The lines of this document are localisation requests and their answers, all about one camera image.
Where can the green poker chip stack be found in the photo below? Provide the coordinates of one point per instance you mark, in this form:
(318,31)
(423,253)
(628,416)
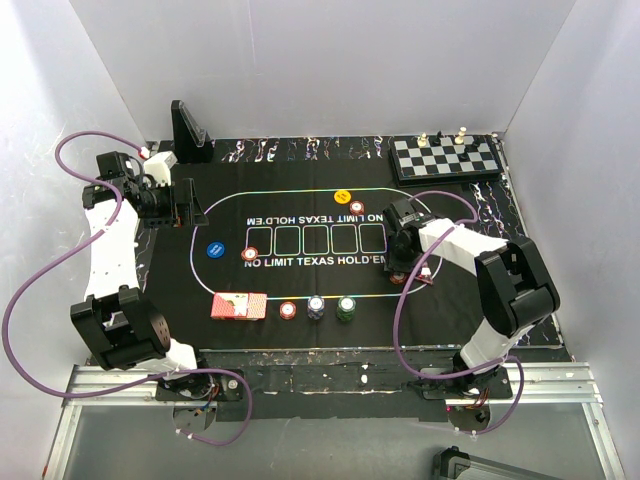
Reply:
(346,308)

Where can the black device bottom corner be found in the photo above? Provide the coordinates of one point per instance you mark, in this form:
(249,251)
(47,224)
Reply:
(451,463)

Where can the black card shoe holder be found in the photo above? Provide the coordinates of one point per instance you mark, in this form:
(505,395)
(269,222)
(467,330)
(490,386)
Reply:
(191,143)

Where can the red playing card deck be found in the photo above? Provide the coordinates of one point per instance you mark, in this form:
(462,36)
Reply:
(239,306)

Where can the black poker table mat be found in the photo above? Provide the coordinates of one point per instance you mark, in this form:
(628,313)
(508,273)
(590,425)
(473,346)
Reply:
(310,245)

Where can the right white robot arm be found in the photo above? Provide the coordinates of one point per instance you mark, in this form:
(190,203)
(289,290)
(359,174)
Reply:
(515,289)

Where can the black white chess board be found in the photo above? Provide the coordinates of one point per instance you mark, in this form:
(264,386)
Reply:
(436,165)

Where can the blue small blind button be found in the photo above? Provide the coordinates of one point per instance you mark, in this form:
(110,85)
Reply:
(215,250)

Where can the blue poker chip stack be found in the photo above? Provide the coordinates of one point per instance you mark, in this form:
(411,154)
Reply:
(315,307)

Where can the yellow big blind button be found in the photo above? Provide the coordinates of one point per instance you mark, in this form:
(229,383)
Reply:
(342,197)

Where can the white chess piece tall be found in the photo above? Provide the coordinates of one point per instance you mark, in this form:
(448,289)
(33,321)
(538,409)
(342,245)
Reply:
(460,137)

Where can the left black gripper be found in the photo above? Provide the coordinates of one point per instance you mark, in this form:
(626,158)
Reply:
(183,214)

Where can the red poker chip stack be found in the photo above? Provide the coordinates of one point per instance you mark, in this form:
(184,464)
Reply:
(287,310)

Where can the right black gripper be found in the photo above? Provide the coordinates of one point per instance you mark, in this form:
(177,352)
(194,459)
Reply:
(392,262)

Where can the aluminium rail frame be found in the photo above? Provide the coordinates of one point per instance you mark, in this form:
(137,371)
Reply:
(337,413)

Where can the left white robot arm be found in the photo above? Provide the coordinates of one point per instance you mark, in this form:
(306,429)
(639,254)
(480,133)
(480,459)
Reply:
(117,321)

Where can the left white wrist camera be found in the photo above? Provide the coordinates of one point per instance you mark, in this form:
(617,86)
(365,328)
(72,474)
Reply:
(159,167)

